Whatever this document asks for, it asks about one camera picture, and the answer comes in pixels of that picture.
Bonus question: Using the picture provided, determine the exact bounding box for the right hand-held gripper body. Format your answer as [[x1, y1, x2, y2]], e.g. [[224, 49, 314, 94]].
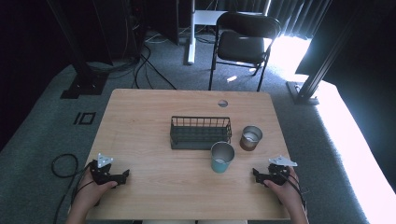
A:
[[264, 155, 298, 187]]

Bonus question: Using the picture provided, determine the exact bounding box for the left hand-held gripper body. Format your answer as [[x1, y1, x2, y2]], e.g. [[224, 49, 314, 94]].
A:
[[90, 152, 125, 186]]

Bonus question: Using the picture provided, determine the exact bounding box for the brown metal cup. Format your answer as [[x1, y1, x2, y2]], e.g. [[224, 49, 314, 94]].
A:
[[239, 125, 263, 152]]

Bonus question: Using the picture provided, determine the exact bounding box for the teal metal cup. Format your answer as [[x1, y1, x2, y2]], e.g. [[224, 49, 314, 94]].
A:
[[210, 141, 236, 175]]

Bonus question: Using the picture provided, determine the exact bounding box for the black wire basket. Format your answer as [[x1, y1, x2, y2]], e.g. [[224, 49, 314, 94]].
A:
[[169, 116, 233, 151]]

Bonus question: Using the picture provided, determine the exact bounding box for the person's left hand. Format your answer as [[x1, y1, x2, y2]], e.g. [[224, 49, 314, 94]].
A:
[[76, 169, 119, 210]]

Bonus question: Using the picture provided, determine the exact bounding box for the person's right hand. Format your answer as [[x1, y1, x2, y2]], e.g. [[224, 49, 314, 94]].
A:
[[263, 167, 304, 213]]

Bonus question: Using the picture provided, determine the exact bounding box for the black metal stand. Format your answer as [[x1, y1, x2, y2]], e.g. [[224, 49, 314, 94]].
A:
[[46, 0, 110, 100], [286, 0, 367, 106]]

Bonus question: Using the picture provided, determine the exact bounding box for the black folding chair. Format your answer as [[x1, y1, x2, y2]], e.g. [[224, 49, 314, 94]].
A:
[[207, 11, 283, 93]]

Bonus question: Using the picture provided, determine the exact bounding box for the dark curtain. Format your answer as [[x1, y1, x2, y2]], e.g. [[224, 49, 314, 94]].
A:
[[267, 0, 332, 41]]

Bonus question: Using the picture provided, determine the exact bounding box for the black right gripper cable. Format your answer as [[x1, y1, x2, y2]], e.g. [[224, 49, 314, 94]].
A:
[[278, 171, 308, 216]]

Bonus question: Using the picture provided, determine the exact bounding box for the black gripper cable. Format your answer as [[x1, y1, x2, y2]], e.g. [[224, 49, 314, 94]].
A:
[[278, 171, 308, 216], [50, 153, 96, 224]]

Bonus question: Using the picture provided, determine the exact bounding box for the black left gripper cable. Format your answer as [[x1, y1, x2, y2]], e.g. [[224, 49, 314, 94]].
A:
[[50, 153, 96, 224]]

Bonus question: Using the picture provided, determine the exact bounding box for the black floor cable bundle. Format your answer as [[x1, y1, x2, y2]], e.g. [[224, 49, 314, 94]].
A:
[[87, 27, 178, 91]]

